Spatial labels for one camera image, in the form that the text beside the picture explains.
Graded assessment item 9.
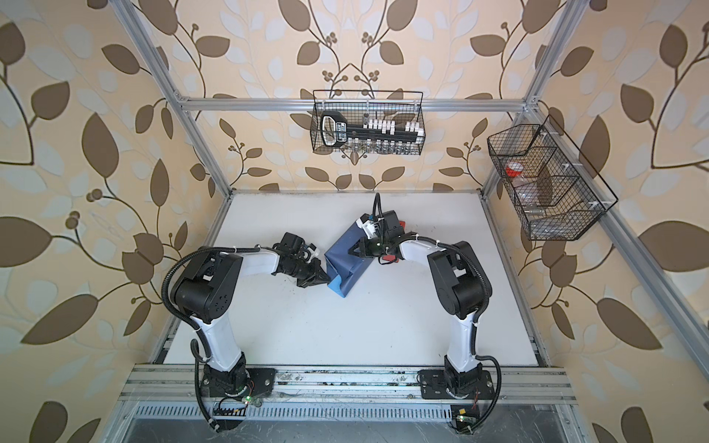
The black socket wrench set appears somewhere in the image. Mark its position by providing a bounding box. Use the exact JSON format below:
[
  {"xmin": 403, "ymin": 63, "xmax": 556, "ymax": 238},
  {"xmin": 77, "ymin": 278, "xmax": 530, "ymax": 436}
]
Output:
[{"xmin": 316, "ymin": 111, "xmax": 426, "ymax": 152}]

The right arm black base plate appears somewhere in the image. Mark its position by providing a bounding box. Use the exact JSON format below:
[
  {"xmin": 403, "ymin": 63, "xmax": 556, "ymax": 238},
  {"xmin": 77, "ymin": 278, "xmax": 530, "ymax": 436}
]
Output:
[{"xmin": 417, "ymin": 369, "xmax": 495, "ymax": 402}]

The black wire basket wall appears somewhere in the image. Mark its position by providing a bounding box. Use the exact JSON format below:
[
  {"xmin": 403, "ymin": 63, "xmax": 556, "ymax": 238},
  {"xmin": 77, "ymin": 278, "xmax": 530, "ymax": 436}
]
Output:
[
  {"xmin": 487, "ymin": 116, "xmax": 619, "ymax": 241},
  {"xmin": 309, "ymin": 88, "xmax": 427, "ymax": 156}
]

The red capped clear container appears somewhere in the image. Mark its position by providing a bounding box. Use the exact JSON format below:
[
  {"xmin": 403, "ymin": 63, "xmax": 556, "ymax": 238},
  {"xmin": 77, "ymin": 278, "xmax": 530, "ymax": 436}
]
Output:
[{"xmin": 504, "ymin": 162, "xmax": 524, "ymax": 179}]

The black wire basket right wall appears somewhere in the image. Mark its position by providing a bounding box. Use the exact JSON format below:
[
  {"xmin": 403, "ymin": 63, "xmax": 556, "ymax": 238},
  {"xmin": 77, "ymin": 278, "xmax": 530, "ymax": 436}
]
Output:
[{"xmin": 487, "ymin": 116, "xmax": 619, "ymax": 241}]

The red tape dispenser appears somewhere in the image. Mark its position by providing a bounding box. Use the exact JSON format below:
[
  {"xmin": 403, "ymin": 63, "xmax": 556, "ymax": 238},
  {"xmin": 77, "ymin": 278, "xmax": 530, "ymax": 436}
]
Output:
[{"xmin": 378, "ymin": 221, "xmax": 406, "ymax": 265}]

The aluminium front rail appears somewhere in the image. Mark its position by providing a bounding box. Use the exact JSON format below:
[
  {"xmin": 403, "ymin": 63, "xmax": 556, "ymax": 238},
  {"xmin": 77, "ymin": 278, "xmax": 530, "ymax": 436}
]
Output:
[{"xmin": 119, "ymin": 365, "xmax": 578, "ymax": 405}]

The black wire basket back wall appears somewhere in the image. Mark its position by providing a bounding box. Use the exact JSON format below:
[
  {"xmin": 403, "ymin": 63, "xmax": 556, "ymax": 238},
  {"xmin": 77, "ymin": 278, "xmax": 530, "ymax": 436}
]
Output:
[{"xmin": 309, "ymin": 88, "xmax": 427, "ymax": 156}]

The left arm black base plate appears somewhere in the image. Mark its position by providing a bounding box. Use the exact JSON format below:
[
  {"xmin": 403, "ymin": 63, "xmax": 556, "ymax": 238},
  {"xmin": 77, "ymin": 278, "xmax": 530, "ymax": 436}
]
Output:
[{"xmin": 201, "ymin": 365, "xmax": 276, "ymax": 398}]

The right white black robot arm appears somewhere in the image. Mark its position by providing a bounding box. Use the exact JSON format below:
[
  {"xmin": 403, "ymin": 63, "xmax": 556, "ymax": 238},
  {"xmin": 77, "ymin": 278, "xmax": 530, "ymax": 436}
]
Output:
[{"xmin": 348, "ymin": 194, "xmax": 497, "ymax": 399}]

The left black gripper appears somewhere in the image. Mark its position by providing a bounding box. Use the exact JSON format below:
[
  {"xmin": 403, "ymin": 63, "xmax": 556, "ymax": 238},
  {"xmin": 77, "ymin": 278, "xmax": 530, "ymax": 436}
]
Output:
[{"xmin": 288, "ymin": 258, "xmax": 332, "ymax": 287}]

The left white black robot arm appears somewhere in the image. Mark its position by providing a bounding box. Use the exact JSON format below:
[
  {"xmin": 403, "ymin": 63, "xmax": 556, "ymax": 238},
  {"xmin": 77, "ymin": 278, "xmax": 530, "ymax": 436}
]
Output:
[{"xmin": 161, "ymin": 233, "xmax": 332, "ymax": 398}]

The light blue wrapping paper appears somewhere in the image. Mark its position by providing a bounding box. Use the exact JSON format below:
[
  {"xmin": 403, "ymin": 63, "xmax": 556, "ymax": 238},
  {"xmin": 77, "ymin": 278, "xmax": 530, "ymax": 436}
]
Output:
[{"xmin": 325, "ymin": 223, "xmax": 373, "ymax": 298}]

